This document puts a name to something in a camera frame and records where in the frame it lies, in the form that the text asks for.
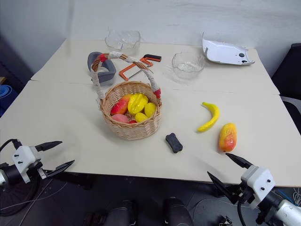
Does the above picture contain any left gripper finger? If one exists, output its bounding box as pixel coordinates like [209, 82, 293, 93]
[34, 141, 63, 152]
[46, 160, 76, 178]

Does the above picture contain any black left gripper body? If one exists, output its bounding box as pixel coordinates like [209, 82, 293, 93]
[26, 161, 49, 181]

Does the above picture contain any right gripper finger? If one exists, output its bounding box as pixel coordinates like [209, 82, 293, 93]
[225, 153, 253, 170]
[207, 171, 239, 205]

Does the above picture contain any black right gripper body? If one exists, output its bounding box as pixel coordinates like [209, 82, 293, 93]
[231, 182, 257, 209]

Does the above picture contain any orange yellow mango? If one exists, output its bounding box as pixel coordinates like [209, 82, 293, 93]
[218, 122, 238, 153]

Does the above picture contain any black round floor base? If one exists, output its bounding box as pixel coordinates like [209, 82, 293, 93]
[0, 180, 40, 218]

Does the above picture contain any yellow banana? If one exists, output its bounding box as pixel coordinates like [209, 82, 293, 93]
[197, 101, 221, 133]

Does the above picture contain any dark rounded shape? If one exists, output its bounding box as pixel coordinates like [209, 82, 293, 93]
[163, 197, 194, 226]
[109, 199, 139, 226]

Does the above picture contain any blue rolled mat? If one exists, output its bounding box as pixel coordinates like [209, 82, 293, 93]
[0, 84, 19, 116]

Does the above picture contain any black bone-shaped sponge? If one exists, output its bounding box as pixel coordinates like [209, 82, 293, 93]
[165, 132, 184, 154]

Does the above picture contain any pink peach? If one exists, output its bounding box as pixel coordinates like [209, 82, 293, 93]
[111, 114, 130, 124]

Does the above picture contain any red yellow mango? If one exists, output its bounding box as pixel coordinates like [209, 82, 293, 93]
[110, 94, 131, 115]

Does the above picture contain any small yellow lemon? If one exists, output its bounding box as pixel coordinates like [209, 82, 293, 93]
[135, 112, 149, 123]

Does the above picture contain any yellow starfruit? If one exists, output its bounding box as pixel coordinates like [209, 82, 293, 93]
[127, 93, 149, 115]

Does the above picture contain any large yellow lemon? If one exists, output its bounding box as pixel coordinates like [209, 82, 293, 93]
[143, 102, 157, 118]

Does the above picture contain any black chair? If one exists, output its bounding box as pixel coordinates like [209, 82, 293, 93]
[271, 43, 301, 100]

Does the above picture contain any small clear glass bowl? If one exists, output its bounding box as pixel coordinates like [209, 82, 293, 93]
[171, 51, 205, 81]

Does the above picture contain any white plastic cover shell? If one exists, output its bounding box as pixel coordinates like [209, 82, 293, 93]
[202, 32, 256, 66]

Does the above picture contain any orange black hacksaw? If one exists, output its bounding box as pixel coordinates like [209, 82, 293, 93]
[119, 54, 163, 81]

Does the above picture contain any large clear glass bowl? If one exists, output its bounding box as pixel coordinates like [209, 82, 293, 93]
[104, 29, 142, 56]

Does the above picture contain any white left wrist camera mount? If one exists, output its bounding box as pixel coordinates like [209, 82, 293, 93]
[11, 145, 42, 184]

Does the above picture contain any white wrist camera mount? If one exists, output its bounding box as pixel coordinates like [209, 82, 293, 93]
[11, 145, 42, 184]
[240, 165, 276, 209]

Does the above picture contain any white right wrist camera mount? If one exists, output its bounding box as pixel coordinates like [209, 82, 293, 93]
[240, 165, 276, 209]

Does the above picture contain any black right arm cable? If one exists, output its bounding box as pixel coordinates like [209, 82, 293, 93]
[237, 202, 244, 226]

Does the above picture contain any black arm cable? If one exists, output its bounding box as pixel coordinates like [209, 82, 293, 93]
[237, 202, 244, 226]
[0, 138, 23, 152]

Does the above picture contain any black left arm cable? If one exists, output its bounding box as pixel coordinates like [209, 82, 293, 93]
[0, 138, 23, 152]

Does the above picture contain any wicker basket with handle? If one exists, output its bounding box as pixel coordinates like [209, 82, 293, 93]
[90, 51, 163, 141]

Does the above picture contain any grey padded head strap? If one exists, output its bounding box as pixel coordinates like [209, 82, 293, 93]
[87, 51, 117, 87]

